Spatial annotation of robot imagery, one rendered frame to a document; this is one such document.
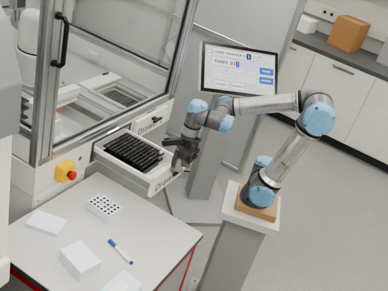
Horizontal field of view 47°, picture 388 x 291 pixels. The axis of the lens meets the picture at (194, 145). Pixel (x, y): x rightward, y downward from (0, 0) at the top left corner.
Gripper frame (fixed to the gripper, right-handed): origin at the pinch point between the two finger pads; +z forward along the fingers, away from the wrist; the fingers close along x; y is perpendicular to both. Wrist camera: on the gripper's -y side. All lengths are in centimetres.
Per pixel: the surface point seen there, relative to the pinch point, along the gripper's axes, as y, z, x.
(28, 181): -38, 5, -47
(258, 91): -3, -9, 103
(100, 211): -12.0, 11.1, -33.6
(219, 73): -26, -15, 88
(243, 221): 34.9, 15.4, 12.3
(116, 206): -9.3, 11.2, -27.0
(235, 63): -22, -21, 99
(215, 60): -32, -21, 90
